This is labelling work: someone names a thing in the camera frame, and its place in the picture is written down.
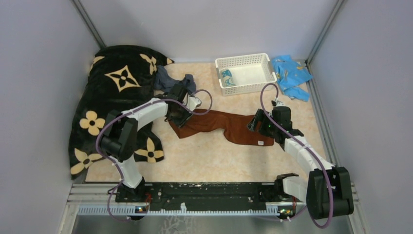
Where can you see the brown towel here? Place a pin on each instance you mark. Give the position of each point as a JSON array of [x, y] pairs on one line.
[[234, 128]]

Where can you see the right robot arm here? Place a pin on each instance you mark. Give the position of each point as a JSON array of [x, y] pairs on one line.
[[327, 191]]

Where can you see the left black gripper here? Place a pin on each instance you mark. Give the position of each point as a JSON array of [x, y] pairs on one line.
[[179, 123]]

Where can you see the grey blue towel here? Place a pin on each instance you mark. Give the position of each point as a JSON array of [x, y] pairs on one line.
[[164, 82]]

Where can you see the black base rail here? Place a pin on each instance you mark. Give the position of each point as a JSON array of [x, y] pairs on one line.
[[205, 196]]

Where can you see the teal rabbit pattern towel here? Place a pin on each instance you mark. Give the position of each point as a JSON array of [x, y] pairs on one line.
[[227, 78]]

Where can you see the white plastic basket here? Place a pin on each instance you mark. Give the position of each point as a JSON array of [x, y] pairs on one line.
[[250, 72]]

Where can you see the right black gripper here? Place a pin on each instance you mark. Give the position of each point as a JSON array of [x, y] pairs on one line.
[[261, 116]]

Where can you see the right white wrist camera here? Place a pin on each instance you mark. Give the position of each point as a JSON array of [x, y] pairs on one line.
[[277, 103]]

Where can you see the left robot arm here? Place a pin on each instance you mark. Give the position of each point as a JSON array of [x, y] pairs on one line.
[[118, 139]]

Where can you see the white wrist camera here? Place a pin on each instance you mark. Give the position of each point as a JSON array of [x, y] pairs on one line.
[[277, 103], [193, 102]]

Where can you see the black blanket with tan flowers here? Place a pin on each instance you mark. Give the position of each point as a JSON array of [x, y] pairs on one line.
[[121, 77]]

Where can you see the light blue cloth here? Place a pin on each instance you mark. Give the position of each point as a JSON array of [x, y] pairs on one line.
[[290, 75]]

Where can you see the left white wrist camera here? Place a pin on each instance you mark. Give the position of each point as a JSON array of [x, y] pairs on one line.
[[193, 102]]

